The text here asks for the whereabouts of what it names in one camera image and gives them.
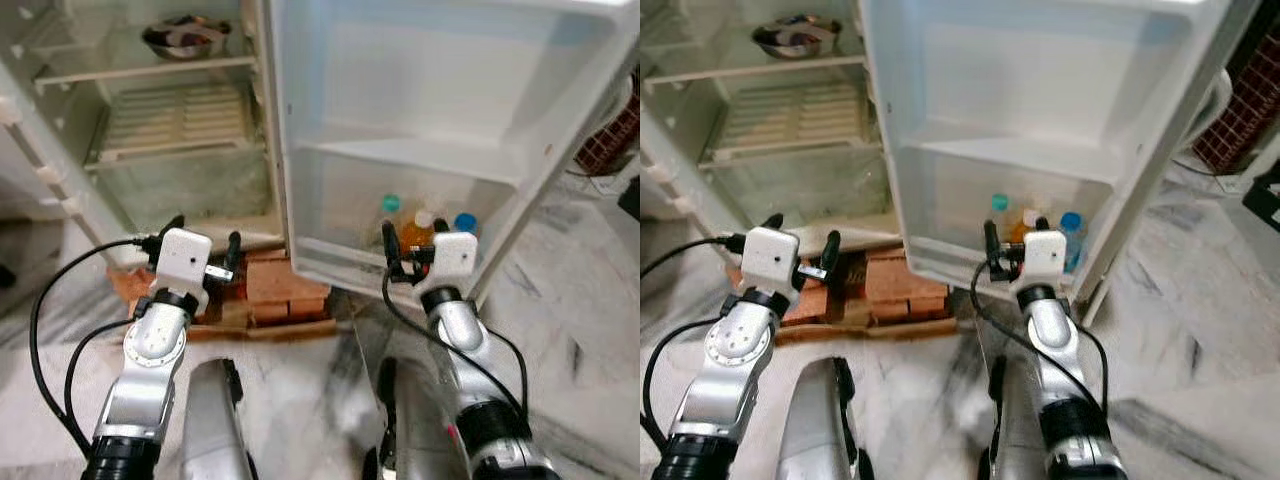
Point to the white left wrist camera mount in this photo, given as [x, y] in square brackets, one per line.
[768, 258]
[183, 260]

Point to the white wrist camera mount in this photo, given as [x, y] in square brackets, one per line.
[1044, 258]
[183, 260]
[768, 258]
[454, 260]

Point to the slatted white crisper cover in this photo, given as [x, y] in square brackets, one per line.
[175, 120]
[790, 120]

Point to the clear bottle green cap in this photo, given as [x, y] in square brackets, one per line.
[999, 203]
[390, 205]

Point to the water bottle blue cap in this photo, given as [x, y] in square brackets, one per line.
[1073, 235]
[466, 223]

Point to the silver robot leg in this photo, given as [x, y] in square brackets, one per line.
[415, 430]
[212, 420]
[815, 420]
[1015, 430]

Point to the white fridge cabinet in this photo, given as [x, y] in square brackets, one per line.
[780, 190]
[170, 190]

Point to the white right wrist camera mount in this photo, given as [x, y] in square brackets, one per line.
[1044, 258]
[454, 260]

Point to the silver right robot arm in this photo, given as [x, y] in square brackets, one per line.
[1050, 335]
[460, 335]

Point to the silver robot left leg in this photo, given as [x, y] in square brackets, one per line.
[815, 420]
[212, 420]

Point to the dark red lattice crate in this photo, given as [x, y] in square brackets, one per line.
[612, 135]
[1245, 115]

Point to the silver robot right leg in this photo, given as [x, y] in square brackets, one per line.
[415, 430]
[1015, 430]

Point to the white fridge door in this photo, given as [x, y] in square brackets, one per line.
[450, 90]
[1040, 90]

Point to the steel bowl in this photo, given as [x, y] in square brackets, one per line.
[187, 38]
[797, 37]

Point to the orange juice bottle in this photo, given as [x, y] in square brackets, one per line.
[415, 238]
[1015, 230]

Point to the white fridge shelf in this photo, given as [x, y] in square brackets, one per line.
[140, 70]
[750, 70]

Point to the red brick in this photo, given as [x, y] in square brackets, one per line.
[128, 288]
[285, 280]
[290, 312]
[738, 280]
[908, 311]
[905, 278]

